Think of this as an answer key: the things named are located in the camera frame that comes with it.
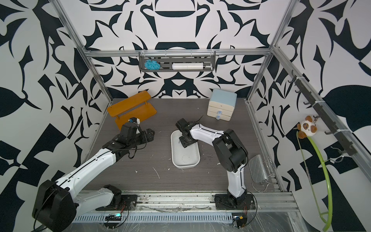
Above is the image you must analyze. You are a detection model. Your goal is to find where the blue cream drawer box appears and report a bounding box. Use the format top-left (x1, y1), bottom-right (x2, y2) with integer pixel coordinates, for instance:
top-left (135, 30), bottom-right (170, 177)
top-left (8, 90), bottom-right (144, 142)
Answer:
top-left (207, 89), bottom-right (237, 121)

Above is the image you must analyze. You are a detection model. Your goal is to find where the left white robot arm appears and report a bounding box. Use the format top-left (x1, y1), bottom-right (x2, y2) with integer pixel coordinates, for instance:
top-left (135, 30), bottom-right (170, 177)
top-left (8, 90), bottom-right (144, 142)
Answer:
top-left (32, 122), bottom-right (155, 232)

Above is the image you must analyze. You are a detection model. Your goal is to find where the controller board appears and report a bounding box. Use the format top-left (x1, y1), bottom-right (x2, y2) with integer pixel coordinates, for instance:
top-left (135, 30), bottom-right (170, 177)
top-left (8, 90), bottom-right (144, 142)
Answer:
top-left (104, 213), bottom-right (123, 222)
top-left (232, 214), bottom-right (247, 229)

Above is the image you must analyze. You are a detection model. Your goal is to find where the right controller board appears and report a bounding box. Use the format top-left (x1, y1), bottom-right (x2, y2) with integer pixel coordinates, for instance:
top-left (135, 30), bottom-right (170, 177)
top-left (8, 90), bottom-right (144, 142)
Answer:
top-left (232, 214), bottom-right (247, 229)

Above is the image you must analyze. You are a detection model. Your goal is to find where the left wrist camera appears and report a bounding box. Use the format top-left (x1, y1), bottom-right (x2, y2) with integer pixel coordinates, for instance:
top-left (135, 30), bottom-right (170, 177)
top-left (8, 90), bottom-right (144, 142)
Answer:
top-left (128, 117), bottom-right (140, 125)

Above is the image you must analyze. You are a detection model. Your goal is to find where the green hose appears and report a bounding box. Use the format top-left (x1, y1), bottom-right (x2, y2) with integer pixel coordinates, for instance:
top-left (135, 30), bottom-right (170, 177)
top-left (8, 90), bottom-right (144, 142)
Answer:
top-left (295, 131), bottom-right (333, 232)

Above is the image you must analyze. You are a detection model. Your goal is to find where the teal scrubber ball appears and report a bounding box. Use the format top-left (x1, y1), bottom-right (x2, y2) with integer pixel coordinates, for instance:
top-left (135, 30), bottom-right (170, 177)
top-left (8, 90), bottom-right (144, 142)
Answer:
top-left (145, 60), bottom-right (161, 70)

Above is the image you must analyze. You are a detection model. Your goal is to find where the white roll in rack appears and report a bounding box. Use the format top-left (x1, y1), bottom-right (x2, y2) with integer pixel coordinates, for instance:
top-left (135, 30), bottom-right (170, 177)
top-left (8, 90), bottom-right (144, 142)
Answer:
top-left (172, 62), bottom-right (213, 71)

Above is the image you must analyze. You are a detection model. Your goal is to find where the left controller board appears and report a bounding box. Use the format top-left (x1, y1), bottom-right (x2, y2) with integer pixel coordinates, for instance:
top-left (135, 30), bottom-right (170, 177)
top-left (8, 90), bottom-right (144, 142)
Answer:
top-left (104, 213), bottom-right (123, 222)

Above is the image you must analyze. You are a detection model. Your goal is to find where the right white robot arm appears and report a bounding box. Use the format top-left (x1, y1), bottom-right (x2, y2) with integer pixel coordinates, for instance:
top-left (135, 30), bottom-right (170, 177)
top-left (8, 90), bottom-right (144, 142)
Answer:
top-left (176, 119), bottom-right (253, 210)

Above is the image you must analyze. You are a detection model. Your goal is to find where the black hook rail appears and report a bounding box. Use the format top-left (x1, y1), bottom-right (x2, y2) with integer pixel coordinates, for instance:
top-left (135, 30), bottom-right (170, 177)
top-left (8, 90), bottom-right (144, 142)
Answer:
top-left (290, 70), bottom-right (357, 156)

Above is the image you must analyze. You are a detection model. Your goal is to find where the orange two-tier shelf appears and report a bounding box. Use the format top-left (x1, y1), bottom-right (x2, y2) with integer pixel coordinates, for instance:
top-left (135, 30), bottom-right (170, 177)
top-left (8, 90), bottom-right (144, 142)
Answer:
top-left (107, 91), bottom-right (157, 130)

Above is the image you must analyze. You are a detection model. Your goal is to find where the white plastic storage tray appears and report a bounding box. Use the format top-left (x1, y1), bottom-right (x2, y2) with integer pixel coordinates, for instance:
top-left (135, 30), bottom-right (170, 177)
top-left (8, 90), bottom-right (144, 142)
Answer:
top-left (171, 130), bottom-right (201, 169)

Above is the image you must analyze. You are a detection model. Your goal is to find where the grey wall rack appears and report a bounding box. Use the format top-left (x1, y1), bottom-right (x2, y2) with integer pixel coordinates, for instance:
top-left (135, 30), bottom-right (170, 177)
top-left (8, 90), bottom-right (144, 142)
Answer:
top-left (139, 50), bottom-right (216, 72)

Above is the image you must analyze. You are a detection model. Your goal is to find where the plush panda toy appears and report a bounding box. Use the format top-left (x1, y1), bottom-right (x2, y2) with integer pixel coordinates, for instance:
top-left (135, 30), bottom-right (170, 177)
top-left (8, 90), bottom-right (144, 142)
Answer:
top-left (297, 116), bottom-right (317, 139)

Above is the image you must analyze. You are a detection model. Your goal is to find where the silver quilted pouch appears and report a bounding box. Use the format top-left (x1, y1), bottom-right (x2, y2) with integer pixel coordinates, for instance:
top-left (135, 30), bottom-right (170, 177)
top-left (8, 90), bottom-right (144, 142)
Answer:
top-left (249, 155), bottom-right (268, 183)

